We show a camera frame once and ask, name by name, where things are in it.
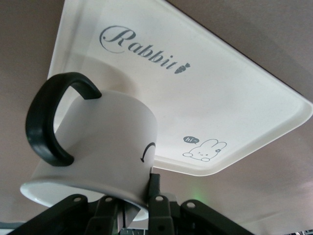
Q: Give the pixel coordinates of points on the white rabbit print tray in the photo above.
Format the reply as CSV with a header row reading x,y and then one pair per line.
x,y
207,85

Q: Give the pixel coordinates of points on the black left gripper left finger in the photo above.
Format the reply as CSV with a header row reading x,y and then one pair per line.
x,y
73,215

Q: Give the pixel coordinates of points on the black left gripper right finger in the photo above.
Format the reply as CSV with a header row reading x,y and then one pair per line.
x,y
166,215

